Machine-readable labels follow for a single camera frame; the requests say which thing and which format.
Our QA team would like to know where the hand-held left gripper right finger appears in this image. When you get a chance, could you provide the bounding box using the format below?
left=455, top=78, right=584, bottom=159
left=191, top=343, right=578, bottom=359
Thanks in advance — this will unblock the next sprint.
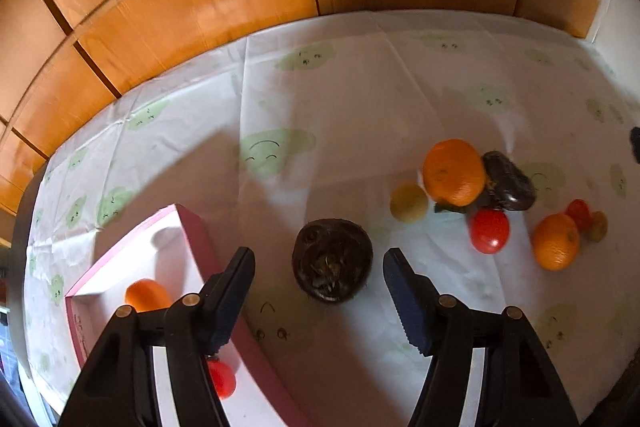
left=382, top=248, right=581, bottom=427

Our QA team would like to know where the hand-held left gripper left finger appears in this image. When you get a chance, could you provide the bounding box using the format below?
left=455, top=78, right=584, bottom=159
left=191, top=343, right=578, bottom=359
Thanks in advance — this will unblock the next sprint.
left=59, top=247, right=256, bottom=427

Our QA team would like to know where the pink cardboard box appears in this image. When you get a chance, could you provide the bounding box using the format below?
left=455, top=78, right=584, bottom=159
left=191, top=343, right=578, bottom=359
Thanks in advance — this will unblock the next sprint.
left=65, top=203, right=316, bottom=427

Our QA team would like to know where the dark brown round fruit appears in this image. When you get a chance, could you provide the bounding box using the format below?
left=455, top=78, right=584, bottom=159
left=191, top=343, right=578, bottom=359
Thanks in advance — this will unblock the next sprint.
left=481, top=150, right=537, bottom=212
left=292, top=218, right=375, bottom=305

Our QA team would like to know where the small red cherry tomato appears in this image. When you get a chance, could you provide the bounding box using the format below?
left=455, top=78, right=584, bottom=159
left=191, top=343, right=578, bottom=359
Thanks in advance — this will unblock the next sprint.
left=565, top=199, right=593, bottom=232

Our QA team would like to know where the small orange mandarin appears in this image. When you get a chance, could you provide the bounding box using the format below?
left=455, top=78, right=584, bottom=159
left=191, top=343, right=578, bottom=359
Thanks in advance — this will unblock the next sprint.
left=125, top=279, right=173, bottom=313

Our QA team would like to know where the yellow lemon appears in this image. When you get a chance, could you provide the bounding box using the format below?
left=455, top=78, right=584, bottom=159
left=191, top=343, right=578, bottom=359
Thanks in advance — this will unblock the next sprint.
left=390, top=183, right=430, bottom=223

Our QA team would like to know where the large orange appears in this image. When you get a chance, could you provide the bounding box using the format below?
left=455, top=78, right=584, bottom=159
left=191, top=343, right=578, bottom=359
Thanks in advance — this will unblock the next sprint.
left=422, top=139, right=487, bottom=208

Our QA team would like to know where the medium orange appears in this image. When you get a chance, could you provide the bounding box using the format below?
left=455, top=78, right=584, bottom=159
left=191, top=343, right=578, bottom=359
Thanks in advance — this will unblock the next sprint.
left=532, top=213, right=582, bottom=272

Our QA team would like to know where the small yellow-green fruit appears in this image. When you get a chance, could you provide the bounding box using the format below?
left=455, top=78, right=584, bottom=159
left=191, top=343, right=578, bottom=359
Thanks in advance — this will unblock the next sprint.
left=586, top=210, right=609, bottom=244

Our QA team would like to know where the white green-printed tablecloth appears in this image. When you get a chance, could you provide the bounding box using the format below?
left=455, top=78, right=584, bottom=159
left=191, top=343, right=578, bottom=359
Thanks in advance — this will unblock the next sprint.
left=22, top=9, right=640, bottom=427

